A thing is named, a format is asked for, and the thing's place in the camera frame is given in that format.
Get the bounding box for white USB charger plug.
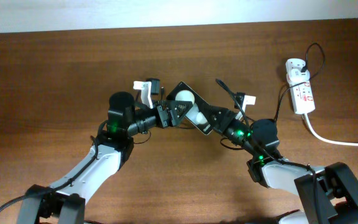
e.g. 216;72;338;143
287;69;310;85

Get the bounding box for white power strip cord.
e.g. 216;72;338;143
302;113;358;149

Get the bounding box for black smartphone with white circles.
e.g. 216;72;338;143
167;82;213;135

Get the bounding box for black USB charging cable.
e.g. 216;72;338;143
160;43;326;130

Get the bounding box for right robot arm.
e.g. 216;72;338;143
199;103;358;223

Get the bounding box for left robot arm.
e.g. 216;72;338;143
17;91;195;223

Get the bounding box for white power strip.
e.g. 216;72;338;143
285;58;315;114

